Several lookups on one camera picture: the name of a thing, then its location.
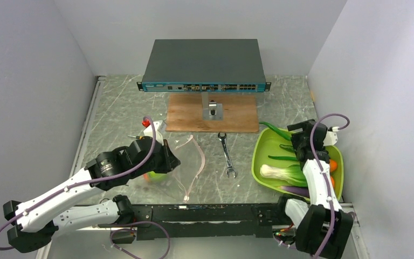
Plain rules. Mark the grey network switch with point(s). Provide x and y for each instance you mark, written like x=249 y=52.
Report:
x=204 y=65

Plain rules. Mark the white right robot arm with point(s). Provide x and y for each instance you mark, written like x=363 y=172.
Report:
x=322 y=227

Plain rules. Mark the white green bok choy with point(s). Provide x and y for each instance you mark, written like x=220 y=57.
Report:
x=293 y=174

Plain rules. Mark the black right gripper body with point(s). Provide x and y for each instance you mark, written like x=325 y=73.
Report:
x=298 y=139

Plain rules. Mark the yellow handled screwdriver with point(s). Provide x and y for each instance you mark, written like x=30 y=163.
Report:
x=137 y=137

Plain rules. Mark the green apple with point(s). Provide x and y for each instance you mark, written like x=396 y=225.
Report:
x=157 y=177

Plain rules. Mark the green chili pepper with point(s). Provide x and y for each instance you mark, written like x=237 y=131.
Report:
x=284 y=134

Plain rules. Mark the orange fruit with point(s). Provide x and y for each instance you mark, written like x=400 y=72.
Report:
x=333 y=165

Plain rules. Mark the lime green food tray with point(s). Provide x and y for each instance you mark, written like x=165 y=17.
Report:
x=268 y=145

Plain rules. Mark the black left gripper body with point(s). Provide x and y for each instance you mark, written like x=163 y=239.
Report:
x=161 y=163

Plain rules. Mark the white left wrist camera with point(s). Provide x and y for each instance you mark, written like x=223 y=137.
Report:
x=159 y=127

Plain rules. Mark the silver open-end wrench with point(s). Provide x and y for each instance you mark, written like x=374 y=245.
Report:
x=229 y=165

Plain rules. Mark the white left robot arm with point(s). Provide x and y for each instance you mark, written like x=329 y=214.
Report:
x=36 y=222

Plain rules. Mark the metal switch stand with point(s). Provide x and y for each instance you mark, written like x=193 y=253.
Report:
x=211 y=110

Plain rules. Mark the brown wooden board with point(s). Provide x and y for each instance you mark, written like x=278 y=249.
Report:
x=186 y=114

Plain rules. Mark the clear zip top bag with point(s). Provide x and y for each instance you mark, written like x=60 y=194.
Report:
x=180 y=182

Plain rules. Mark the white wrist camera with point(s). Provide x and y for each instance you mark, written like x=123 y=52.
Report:
x=331 y=137
x=159 y=127

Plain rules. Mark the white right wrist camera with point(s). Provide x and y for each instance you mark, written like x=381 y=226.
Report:
x=331 y=137

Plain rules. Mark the purple eggplant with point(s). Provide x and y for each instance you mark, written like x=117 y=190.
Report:
x=301 y=191

